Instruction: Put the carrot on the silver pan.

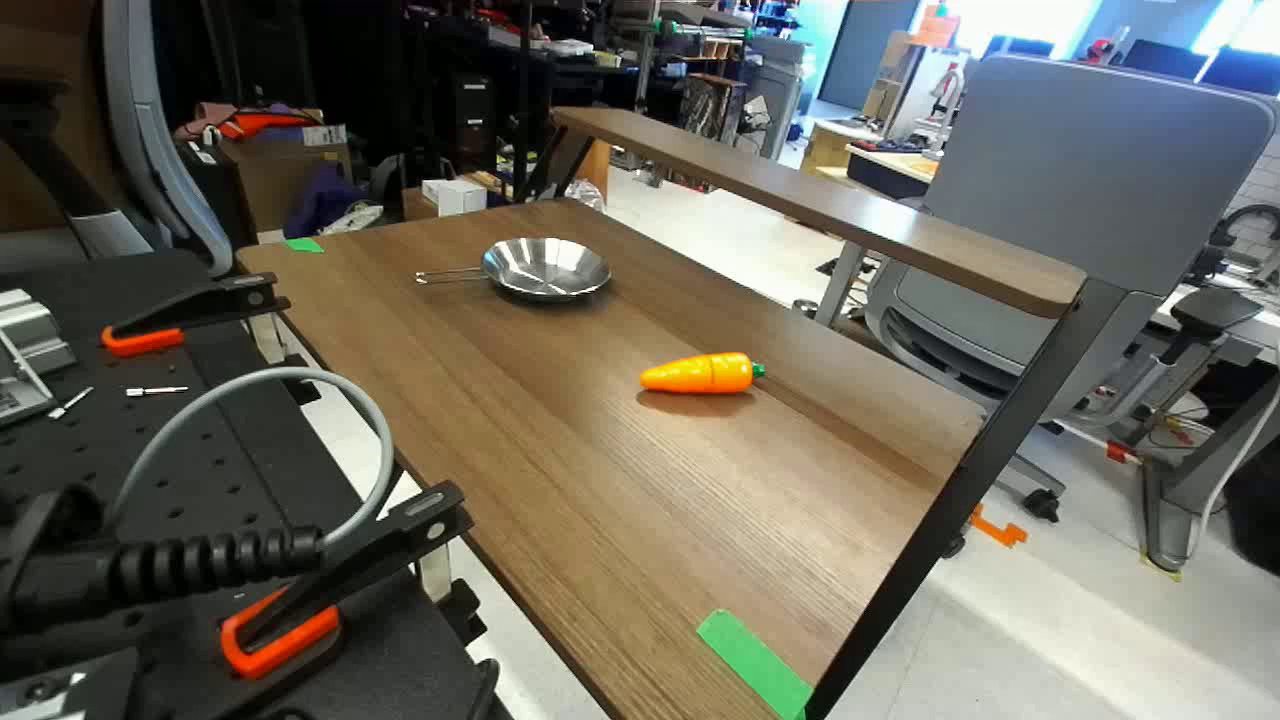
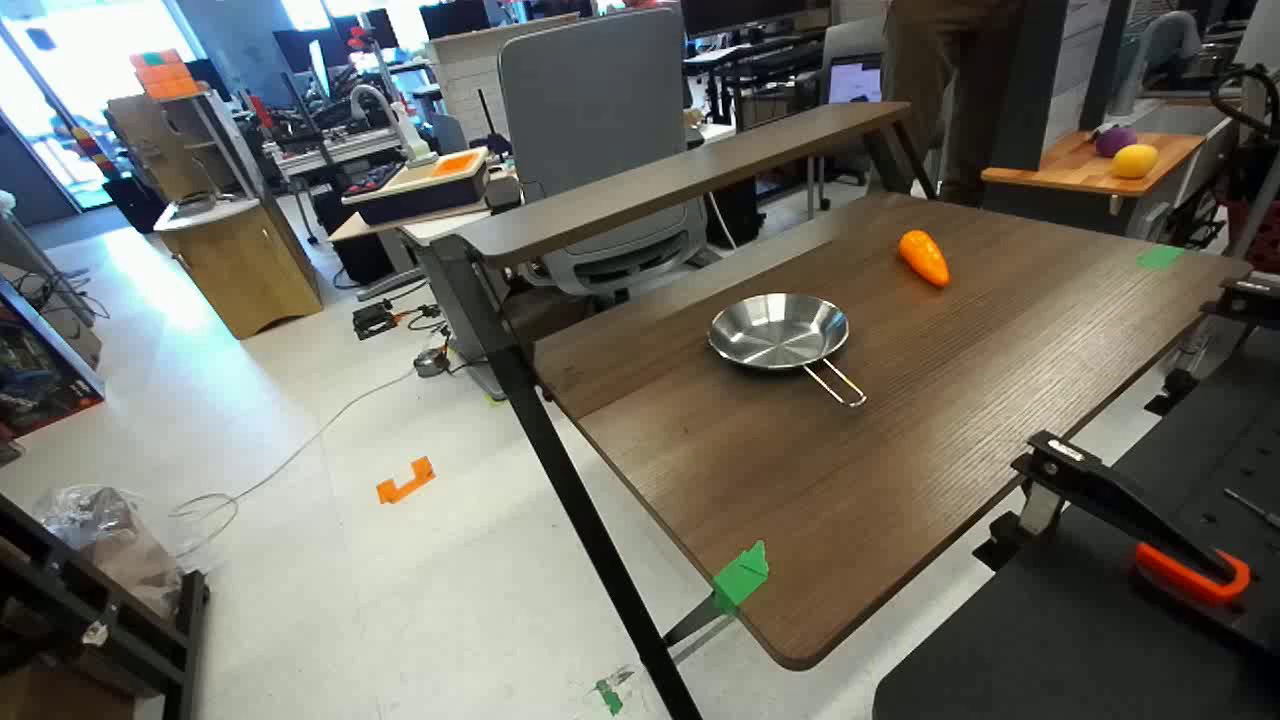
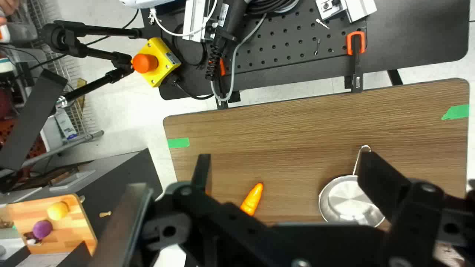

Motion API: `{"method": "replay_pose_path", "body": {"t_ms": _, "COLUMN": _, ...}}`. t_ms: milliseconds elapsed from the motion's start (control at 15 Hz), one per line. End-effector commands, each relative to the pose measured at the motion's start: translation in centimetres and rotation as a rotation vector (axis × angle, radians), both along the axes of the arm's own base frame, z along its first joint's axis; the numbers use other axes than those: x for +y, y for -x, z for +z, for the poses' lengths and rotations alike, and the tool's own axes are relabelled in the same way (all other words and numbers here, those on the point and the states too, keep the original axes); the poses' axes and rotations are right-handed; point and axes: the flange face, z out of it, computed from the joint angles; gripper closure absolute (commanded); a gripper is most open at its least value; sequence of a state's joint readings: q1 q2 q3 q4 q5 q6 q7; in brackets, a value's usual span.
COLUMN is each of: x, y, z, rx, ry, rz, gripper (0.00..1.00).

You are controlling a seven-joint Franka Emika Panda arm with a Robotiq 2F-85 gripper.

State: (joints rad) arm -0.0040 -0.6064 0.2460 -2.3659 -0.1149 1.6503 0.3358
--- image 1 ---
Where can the orange floor bracket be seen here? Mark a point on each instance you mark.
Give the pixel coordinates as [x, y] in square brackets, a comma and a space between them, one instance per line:
[996, 529]

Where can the light wooden desk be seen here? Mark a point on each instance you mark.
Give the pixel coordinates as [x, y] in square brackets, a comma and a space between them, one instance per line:
[884, 162]

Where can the purple cloth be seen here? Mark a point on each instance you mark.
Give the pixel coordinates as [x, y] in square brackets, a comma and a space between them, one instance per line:
[322, 200]

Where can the grey furniture frame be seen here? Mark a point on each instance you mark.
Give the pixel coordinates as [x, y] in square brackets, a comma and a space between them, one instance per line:
[1187, 495]

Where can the green tape strip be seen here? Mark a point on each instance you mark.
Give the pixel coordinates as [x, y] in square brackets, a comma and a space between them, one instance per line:
[753, 663]
[307, 245]

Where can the grey metal device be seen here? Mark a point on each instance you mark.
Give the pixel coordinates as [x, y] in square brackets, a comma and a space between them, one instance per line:
[27, 347]

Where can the black slanted shelf leg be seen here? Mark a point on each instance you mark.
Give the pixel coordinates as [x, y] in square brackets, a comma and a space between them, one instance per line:
[987, 455]
[561, 162]

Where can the small silver pin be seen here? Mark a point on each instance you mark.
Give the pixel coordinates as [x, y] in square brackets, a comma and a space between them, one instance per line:
[156, 390]
[69, 403]

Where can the grey curved frame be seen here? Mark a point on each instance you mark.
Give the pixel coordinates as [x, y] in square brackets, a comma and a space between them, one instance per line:
[145, 135]

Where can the orange cloth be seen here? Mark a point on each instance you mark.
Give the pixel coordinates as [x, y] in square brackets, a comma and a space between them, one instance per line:
[260, 125]

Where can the raised wooden shelf board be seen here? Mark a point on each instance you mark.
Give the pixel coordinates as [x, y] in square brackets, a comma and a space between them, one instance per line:
[867, 227]

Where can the orange toy carrot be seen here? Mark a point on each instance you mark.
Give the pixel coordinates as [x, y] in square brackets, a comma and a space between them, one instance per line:
[701, 373]

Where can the brown cardboard box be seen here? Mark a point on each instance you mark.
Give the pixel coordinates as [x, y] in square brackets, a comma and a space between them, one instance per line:
[265, 172]

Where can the black perforated board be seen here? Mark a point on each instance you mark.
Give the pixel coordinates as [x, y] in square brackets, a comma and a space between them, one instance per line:
[225, 467]

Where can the small white box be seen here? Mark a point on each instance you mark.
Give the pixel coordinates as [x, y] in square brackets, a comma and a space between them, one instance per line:
[453, 199]

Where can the grey office chair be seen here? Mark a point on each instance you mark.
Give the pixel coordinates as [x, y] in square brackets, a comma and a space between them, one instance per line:
[1094, 162]

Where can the silver metal pan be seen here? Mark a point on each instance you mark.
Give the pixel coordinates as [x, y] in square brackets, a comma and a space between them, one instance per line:
[547, 266]

